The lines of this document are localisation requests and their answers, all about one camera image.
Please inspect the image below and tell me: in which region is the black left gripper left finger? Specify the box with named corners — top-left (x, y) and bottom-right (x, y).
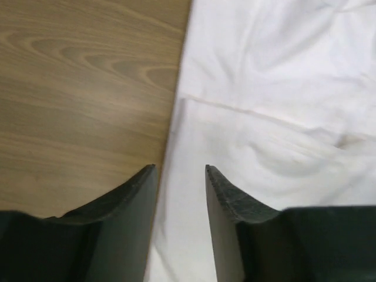
top-left (1, 164), bottom-right (157, 281)

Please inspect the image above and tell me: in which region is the white t shirt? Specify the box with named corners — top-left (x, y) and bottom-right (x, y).
top-left (145, 1), bottom-right (375, 281)

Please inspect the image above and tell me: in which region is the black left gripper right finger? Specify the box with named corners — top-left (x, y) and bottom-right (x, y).
top-left (205, 165), bottom-right (375, 281)

